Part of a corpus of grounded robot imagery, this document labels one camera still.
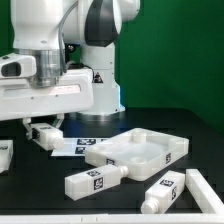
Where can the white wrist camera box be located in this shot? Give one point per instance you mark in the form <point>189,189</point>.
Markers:
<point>14,66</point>

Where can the white desk tabletop tray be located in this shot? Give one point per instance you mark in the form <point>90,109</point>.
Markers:
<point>144,152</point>

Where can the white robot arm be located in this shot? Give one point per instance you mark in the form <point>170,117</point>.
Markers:
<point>63,59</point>

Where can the white fiducial marker sheet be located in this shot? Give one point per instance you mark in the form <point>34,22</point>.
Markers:
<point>75,147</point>

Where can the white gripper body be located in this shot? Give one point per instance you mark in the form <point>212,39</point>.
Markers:
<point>73,93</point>

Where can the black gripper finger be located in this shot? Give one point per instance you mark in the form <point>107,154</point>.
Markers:
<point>58,121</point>
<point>27,130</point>

